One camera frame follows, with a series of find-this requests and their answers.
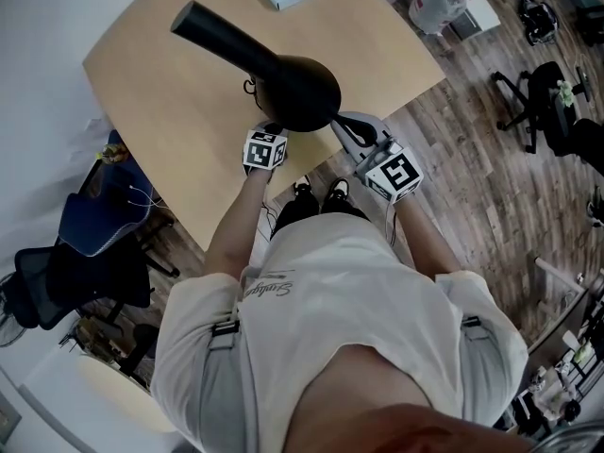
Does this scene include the cluttered shelf unit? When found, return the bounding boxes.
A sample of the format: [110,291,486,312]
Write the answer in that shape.
[512,252,604,438]

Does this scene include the black desk lamp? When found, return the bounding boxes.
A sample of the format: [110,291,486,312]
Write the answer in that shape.
[169,0,343,134]

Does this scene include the person's right forearm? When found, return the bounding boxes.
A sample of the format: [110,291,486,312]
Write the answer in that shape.
[395,191,463,282]

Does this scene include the blue upholstered chair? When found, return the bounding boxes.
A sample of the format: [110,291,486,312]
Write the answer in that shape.
[59,129,158,259]

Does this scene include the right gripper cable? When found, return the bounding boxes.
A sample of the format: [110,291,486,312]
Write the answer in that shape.
[383,199,398,248]

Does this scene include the black floor fan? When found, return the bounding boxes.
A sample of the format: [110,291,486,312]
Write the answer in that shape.
[0,271,28,348]

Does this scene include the amber drink bottle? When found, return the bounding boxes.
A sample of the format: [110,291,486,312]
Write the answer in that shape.
[95,143,129,165]

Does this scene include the person's right shoe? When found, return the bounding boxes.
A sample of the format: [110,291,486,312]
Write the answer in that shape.
[322,176,352,208]

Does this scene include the black bag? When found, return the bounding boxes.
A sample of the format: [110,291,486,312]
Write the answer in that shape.
[516,0,561,47]

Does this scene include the white charging cable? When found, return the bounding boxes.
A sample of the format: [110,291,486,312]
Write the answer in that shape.
[126,184,164,210]

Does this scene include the person's left forearm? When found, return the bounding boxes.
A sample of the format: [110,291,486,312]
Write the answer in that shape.
[205,170,279,285]

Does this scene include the clear water jug red cap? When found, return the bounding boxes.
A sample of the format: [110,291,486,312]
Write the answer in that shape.
[408,0,476,35]

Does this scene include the person's white shirt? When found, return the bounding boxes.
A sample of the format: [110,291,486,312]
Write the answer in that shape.
[150,212,529,453]

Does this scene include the round beige table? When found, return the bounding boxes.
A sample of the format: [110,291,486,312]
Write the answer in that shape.
[77,354,178,436]

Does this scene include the wooden desk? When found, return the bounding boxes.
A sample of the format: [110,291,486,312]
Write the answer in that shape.
[82,0,447,254]

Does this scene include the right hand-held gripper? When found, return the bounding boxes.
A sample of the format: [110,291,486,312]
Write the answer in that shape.
[330,111,424,205]

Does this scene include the black stool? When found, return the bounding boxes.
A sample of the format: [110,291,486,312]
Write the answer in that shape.
[117,323,161,387]

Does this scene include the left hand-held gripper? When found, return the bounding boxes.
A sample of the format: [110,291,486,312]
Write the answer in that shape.
[242,123,290,178]

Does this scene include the white cabinet box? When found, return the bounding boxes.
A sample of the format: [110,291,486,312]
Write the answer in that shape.
[447,0,502,42]

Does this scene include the black office chair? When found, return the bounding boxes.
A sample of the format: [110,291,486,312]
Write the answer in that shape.
[13,238,181,332]
[490,61,582,156]
[546,118,604,179]

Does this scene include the person's black trousers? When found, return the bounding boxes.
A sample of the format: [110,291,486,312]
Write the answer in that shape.
[271,189,372,241]

